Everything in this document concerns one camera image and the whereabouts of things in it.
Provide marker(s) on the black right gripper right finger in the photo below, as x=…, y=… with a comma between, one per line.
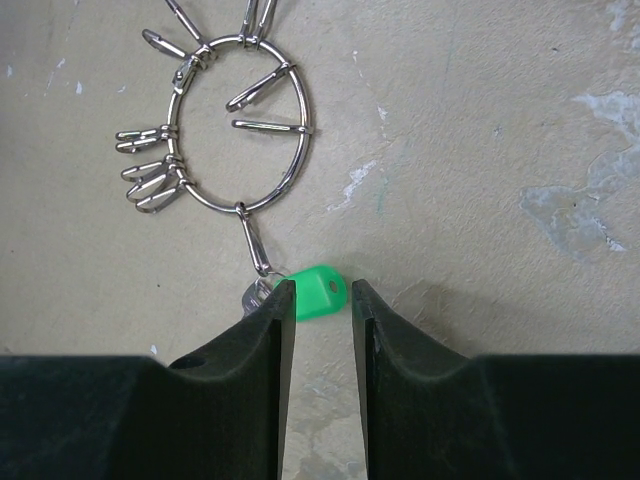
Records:
x=430, y=413

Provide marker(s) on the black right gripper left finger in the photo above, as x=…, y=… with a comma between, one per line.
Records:
x=218, y=412

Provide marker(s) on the green capped key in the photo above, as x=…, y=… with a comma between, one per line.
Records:
x=320, y=291

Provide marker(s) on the large silver keyring with clips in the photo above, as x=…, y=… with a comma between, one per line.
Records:
x=156, y=184

